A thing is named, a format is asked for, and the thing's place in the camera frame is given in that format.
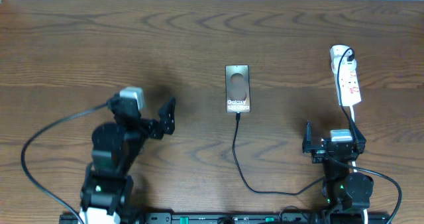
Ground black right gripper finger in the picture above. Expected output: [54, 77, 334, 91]
[348, 118, 366, 153]
[305, 121, 312, 146]

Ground black charger cable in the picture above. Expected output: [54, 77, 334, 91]
[231, 48, 356, 196]

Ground Galaxy S25 Ultra smartphone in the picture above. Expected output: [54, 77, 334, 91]
[225, 64, 251, 113]

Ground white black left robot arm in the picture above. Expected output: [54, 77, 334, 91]
[79, 94, 176, 224]

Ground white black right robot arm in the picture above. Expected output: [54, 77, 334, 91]
[302, 122, 374, 223]

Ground white power strip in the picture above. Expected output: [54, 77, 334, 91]
[330, 44, 362, 107]

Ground white power strip cord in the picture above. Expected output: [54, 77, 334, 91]
[348, 105, 369, 224]

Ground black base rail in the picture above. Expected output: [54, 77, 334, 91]
[58, 211, 390, 224]

